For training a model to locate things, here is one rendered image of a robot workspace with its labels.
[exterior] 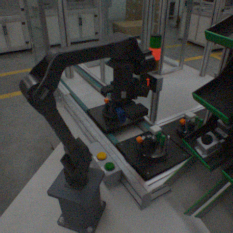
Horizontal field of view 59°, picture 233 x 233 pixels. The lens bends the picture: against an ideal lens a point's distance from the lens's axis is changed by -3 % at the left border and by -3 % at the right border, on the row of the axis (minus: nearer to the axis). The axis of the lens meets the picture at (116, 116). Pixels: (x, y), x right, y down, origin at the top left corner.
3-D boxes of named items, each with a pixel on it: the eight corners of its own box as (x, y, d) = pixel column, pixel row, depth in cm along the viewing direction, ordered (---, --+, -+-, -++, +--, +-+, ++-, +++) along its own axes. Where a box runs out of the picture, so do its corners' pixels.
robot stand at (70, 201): (56, 224, 77) (46, 192, 66) (74, 194, 89) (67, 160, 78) (92, 237, 74) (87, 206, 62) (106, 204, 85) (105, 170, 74)
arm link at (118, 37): (35, 106, 44) (24, 58, 39) (24, 92, 50) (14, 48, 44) (140, 75, 59) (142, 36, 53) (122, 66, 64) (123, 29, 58)
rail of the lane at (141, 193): (140, 210, 82) (142, 194, 76) (64, 107, 146) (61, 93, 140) (152, 204, 85) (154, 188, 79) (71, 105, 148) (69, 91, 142)
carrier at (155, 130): (146, 182, 83) (149, 159, 76) (115, 146, 100) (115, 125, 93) (190, 158, 93) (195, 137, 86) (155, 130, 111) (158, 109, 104)
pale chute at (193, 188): (190, 216, 67) (183, 214, 64) (169, 185, 77) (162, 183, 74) (257, 156, 62) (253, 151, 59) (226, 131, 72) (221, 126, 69)
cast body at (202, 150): (204, 164, 59) (201, 150, 54) (195, 153, 62) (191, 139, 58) (229, 149, 58) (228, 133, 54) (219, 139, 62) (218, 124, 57)
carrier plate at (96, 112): (106, 134, 108) (106, 131, 106) (86, 112, 125) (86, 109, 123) (144, 120, 118) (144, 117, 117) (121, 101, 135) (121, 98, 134)
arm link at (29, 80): (22, 93, 42) (49, 77, 44) (13, 81, 47) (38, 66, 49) (80, 174, 64) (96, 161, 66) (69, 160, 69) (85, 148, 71)
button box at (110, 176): (106, 185, 88) (106, 176, 84) (85, 154, 103) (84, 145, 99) (120, 178, 91) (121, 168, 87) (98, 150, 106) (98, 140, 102)
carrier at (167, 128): (190, 158, 94) (196, 137, 87) (156, 130, 111) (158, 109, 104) (223, 140, 104) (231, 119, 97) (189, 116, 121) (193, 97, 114)
